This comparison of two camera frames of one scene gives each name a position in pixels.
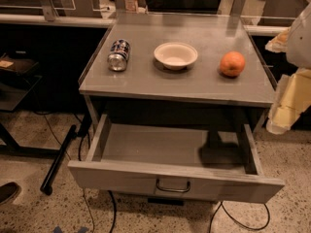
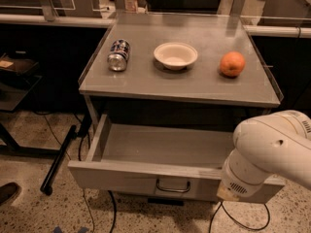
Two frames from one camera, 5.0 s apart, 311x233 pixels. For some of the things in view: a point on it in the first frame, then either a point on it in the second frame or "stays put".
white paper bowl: x=175 y=55 stays put
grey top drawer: x=207 y=162 stays put
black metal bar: x=46 y=187 stays put
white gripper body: x=300 y=43 → x=233 y=185
